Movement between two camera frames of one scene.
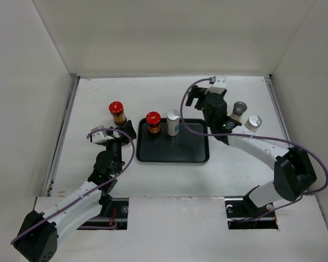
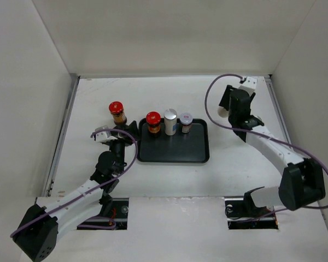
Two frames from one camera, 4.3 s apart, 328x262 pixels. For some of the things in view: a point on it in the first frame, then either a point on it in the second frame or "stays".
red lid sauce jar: (116, 108) stays
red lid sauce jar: (153, 119) stays
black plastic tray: (187, 147) stays
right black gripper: (197, 93) → (226, 95)
